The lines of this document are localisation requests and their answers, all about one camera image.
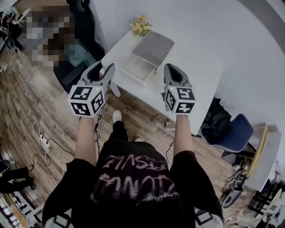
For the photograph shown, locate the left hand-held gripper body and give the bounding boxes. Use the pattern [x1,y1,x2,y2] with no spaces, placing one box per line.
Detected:
[67,79,112,118]

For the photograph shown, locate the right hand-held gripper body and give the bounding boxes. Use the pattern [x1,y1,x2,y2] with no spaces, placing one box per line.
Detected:
[160,81,197,115]

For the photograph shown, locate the grey lidded box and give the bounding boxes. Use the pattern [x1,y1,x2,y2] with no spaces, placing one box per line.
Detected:
[120,30,175,87]

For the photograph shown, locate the person's left forearm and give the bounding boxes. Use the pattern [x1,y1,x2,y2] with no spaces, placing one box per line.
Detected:
[74,115,101,167]

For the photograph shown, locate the person's right forearm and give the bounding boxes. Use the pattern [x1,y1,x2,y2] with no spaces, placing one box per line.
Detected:
[172,113,195,157]

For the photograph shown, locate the white table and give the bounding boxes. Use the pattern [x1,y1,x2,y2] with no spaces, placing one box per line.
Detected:
[101,28,224,136]

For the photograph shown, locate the teal cloth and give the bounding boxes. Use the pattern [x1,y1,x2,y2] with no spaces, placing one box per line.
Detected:
[69,43,98,67]

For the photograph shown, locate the black bag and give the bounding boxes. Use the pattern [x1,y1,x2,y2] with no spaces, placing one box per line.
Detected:
[201,97,232,145]

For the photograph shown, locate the black office chair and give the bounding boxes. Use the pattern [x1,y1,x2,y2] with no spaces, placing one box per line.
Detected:
[53,0,106,94]

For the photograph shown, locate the person's black trousers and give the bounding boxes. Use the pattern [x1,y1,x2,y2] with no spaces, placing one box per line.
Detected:
[109,120,130,146]

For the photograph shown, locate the white power strip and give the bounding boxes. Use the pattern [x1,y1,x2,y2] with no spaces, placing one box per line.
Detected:
[39,133,51,149]

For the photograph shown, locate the yellow flower bunch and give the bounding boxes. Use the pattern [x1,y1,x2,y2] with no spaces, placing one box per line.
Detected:
[129,15,153,37]

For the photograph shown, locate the blue chair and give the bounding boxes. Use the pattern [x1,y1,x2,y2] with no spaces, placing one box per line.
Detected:
[199,113,254,153]

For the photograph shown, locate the yellow board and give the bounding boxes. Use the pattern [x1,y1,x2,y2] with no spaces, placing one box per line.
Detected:
[248,124,269,176]

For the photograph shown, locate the person's black printed shirt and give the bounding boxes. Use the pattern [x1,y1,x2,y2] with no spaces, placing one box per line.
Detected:
[42,138,224,228]

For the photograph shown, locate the grey board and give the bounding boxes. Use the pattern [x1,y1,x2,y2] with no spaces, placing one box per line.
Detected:
[244,131,283,192]

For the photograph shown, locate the grey device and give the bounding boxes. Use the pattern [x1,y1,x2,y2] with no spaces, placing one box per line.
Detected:
[222,189,243,209]

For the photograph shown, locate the white shelf rack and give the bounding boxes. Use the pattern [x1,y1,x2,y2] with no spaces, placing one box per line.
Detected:
[0,193,44,228]

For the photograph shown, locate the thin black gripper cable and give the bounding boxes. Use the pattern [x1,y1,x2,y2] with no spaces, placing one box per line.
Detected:
[166,140,175,161]
[93,115,101,161]

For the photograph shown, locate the thin white gripper cable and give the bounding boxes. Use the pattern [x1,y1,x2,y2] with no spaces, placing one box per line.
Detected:
[155,129,170,150]

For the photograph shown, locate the black floor cable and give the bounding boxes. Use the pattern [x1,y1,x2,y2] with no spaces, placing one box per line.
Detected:
[33,138,75,170]

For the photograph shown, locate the white floor cable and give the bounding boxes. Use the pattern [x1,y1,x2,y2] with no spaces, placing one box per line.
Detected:
[32,121,67,181]

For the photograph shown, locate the white harness strap with buckle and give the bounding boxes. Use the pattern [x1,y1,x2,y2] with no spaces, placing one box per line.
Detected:
[195,208,224,228]
[45,208,73,228]

